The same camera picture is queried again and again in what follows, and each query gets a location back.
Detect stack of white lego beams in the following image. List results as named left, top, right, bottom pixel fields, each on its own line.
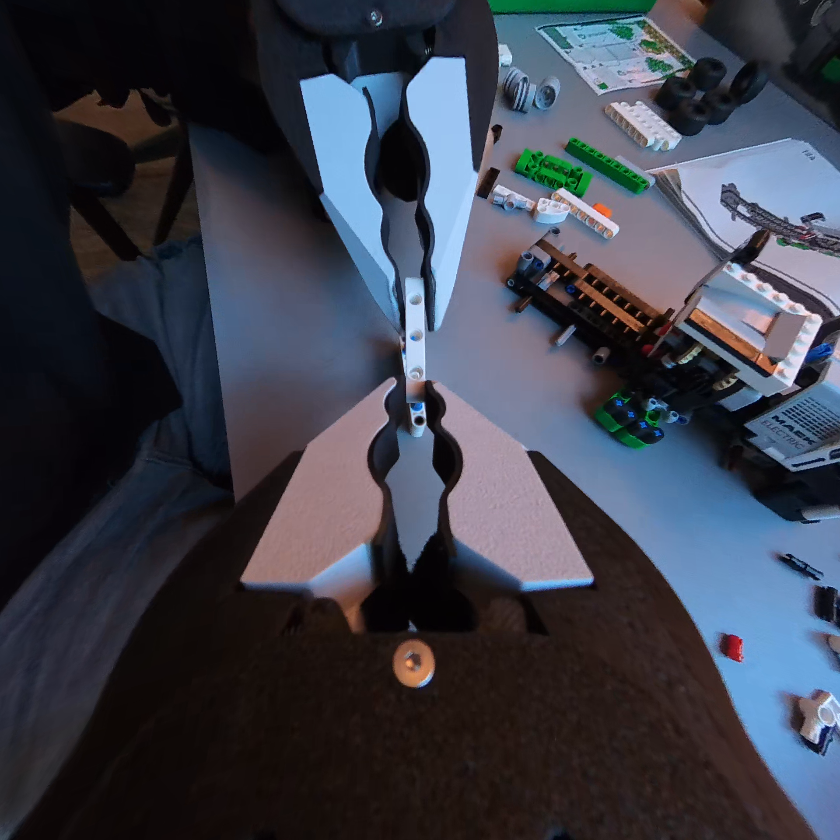
left=604, top=101, right=684, bottom=152

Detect green lego block black pins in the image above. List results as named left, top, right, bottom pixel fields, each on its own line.
left=595, top=390, right=668, bottom=451

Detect green lego frame piece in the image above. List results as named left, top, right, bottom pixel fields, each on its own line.
left=514, top=149, right=592, bottom=195

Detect person's leg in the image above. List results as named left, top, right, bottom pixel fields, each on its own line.
left=0, top=236, right=238, bottom=664

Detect green box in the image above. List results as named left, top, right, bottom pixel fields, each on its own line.
left=489, top=0, right=648, bottom=16

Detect printed paper leaflet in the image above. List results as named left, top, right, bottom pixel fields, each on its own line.
left=535, top=16, right=697, bottom=97

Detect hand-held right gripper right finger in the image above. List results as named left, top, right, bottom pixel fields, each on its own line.
left=427, top=381, right=595, bottom=595

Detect long white lego beam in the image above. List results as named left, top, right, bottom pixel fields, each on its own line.
left=550, top=188, right=621, bottom=238

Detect pile of small lego pieces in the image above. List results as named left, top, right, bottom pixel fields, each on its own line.
left=777, top=553, right=840, bottom=757

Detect lego instruction booklet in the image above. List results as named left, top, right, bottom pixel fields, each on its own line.
left=646, top=137, right=840, bottom=265

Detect black chair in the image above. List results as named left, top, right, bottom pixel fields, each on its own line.
left=52, top=88, right=198, bottom=263

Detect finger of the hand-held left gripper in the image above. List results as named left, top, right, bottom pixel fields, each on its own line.
left=403, top=56, right=479, bottom=332
left=299, top=75, right=404, bottom=329

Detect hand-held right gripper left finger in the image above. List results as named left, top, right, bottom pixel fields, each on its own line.
left=240, top=377, right=401, bottom=632

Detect short white lego beam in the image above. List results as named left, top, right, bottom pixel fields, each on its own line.
left=403, top=277, right=429, bottom=403

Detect long green lego beam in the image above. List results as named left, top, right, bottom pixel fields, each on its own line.
left=565, top=137, right=656, bottom=195

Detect dark blurred object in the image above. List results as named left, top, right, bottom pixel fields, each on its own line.
left=784, top=0, right=840, bottom=90

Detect white lego truck model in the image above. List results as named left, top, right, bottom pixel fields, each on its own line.
left=505, top=228, right=840, bottom=522

